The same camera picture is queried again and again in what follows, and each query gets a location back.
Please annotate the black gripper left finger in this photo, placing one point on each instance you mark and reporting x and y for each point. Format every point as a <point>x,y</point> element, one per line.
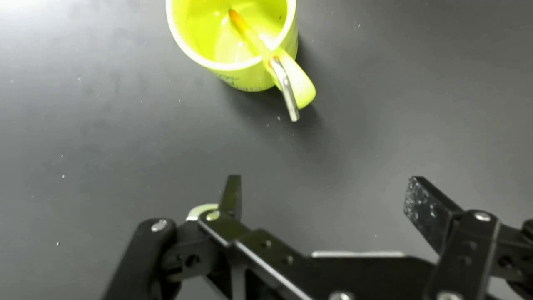
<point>222,251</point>

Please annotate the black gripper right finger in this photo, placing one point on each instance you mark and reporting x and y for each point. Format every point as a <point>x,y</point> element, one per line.
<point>472,251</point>

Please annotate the yellow mug with green print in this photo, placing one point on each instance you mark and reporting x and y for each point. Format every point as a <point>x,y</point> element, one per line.
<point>239,39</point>

